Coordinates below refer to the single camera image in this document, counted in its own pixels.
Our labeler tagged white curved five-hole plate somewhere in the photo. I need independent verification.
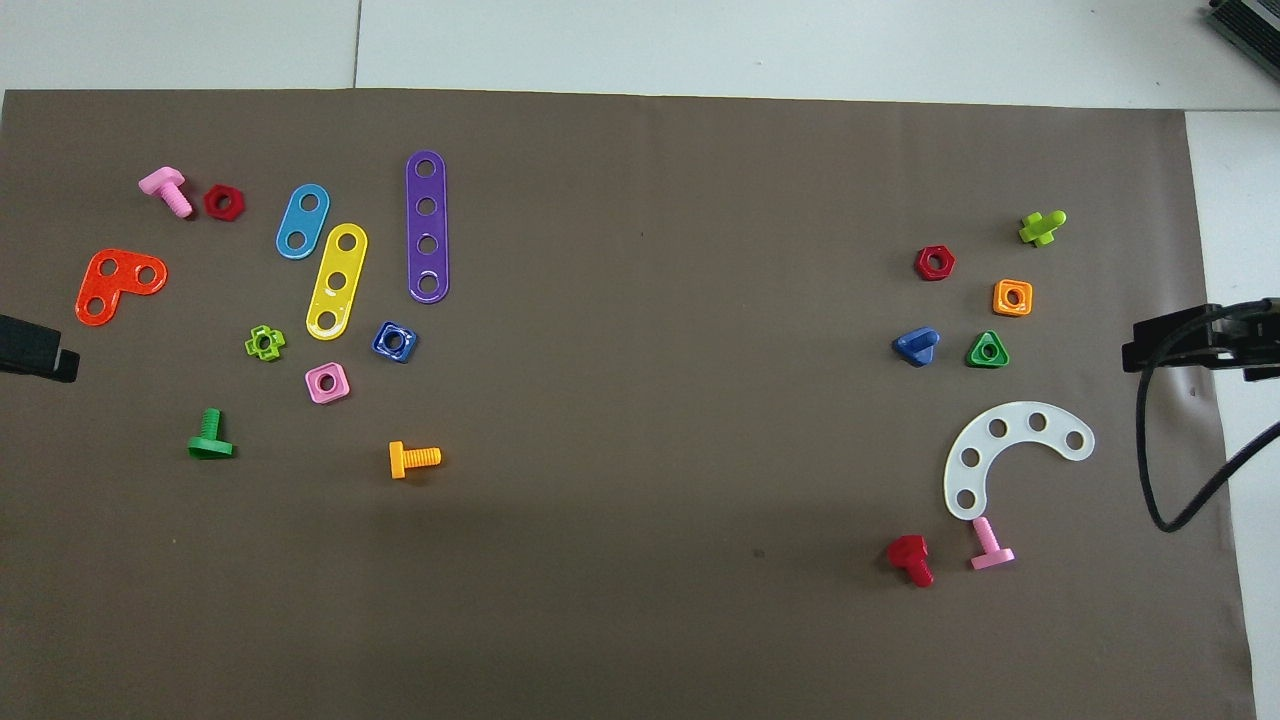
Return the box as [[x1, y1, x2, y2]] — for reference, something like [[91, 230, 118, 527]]
[[943, 401, 1097, 522]]

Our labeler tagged pink square nut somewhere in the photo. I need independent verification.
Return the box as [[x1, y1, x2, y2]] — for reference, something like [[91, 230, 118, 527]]
[[304, 361, 352, 405]]

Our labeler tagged purple four-hole plate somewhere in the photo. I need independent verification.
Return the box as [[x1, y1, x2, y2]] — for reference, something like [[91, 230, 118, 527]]
[[405, 150, 451, 305]]

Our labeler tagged dark grey ribbed device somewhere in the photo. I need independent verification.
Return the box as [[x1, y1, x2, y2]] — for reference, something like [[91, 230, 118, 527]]
[[1203, 0, 1280, 57]]

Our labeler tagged blue square nut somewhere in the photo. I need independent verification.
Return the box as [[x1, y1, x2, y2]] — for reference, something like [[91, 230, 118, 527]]
[[371, 320, 418, 364]]

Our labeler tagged brown table mat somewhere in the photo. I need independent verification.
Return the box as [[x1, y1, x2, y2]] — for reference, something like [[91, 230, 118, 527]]
[[0, 88, 1257, 720]]

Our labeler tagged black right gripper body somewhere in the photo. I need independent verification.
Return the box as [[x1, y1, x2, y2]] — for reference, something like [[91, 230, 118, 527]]
[[1122, 298, 1280, 383]]

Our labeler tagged blue triangle-head screw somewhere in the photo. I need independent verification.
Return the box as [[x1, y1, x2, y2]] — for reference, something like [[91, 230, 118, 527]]
[[892, 326, 941, 369]]

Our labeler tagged orange-red L-shaped plate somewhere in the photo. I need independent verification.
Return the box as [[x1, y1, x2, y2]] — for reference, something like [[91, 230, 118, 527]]
[[75, 248, 169, 328]]

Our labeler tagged green square-head screw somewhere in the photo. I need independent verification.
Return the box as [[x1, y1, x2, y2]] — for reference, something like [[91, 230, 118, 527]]
[[187, 407, 236, 461]]

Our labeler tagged pink square-head screw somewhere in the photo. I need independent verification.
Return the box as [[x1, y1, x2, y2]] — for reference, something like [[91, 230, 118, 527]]
[[138, 166, 195, 220], [969, 515, 1016, 572]]

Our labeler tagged yellow three-hole plate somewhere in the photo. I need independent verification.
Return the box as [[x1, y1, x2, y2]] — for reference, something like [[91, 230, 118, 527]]
[[305, 222, 369, 342]]

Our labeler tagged orange square-head screw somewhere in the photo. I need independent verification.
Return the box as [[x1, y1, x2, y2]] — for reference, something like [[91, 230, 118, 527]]
[[388, 440, 443, 481]]

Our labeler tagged light blue two-hole plate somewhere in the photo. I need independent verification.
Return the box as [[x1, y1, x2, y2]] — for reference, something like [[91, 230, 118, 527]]
[[275, 183, 331, 261]]

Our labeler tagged red hex-head screw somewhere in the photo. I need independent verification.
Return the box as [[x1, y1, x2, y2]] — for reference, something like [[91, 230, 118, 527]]
[[886, 534, 936, 589]]

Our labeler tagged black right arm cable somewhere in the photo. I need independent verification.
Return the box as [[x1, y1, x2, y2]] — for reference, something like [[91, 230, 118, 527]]
[[1135, 300, 1280, 534]]

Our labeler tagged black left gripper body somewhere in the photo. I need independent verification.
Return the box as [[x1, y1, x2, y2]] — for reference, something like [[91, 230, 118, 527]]
[[0, 313, 81, 383]]

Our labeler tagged lime green cross-head screw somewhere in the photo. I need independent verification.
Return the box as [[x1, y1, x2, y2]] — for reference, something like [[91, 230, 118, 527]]
[[1018, 209, 1068, 248]]

